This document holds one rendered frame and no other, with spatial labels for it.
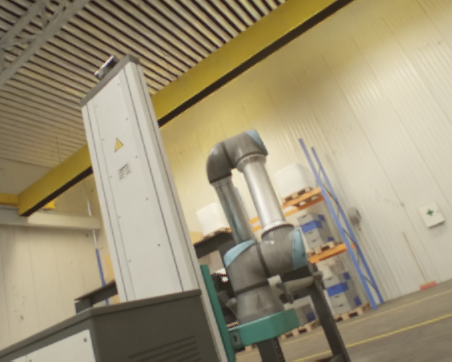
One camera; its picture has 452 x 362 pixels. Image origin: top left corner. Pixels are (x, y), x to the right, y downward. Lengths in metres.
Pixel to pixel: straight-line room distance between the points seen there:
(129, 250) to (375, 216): 9.81
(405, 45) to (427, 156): 3.23
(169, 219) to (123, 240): 0.24
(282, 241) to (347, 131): 10.30
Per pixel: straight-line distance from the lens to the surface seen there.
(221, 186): 1.41
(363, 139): 11.28
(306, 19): 8.74
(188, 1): 10.69
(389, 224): 10.84
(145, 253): 1.31
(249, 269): 1.21
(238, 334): 1.22
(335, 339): 2.78
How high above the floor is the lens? 0.73
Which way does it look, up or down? 23 degrees up
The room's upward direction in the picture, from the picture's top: 19 degrees counter-clockwise
